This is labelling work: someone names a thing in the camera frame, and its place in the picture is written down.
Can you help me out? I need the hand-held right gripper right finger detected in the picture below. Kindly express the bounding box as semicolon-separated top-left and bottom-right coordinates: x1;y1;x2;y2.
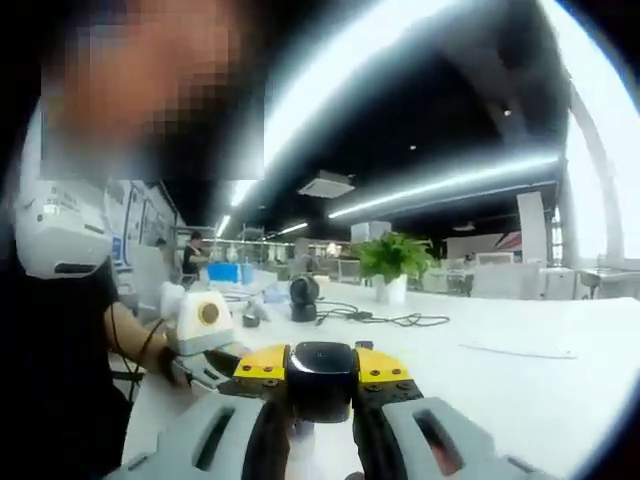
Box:
351;345;544;480

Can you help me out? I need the black power cable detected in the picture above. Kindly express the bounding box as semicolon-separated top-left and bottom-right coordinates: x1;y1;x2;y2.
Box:
314;307;451;329

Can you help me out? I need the white display board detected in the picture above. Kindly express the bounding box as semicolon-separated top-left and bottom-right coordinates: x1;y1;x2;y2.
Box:
102;178;180;301

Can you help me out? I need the group of white office chairs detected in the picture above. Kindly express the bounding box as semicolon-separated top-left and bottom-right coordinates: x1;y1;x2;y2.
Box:
439;249;596;301

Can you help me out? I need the black desk fan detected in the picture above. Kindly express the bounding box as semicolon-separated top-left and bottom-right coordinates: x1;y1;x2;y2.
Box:
288;274;321;324

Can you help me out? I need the small black object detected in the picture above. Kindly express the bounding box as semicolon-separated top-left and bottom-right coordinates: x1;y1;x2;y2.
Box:
242;302;271;329

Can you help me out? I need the clear plastic bag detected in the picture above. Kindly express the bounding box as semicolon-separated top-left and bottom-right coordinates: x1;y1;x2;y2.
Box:
262;282;294;304

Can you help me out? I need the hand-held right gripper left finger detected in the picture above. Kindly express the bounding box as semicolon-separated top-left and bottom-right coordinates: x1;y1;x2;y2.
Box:
119;343;297;480

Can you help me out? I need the white chest-worn device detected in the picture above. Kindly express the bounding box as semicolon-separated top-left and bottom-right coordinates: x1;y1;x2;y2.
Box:
13;179;112;280

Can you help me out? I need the black bottle cap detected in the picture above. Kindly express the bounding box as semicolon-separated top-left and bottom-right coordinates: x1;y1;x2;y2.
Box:
286;340;361;425

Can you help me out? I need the ceiling air conditioner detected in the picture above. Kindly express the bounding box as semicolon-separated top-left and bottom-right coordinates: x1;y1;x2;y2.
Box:
297;169;356;197

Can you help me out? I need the white table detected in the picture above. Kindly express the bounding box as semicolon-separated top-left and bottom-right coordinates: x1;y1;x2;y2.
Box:
112;269;640;480

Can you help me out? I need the white pillar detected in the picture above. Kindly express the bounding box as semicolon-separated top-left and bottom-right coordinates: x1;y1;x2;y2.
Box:
516;192;546;261

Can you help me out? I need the blue box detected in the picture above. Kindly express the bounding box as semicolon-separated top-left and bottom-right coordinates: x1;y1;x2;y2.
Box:
206;263;247;287

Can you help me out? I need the potted plant in white pot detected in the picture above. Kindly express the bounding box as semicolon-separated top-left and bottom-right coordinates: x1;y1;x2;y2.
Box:
352;230;436;305

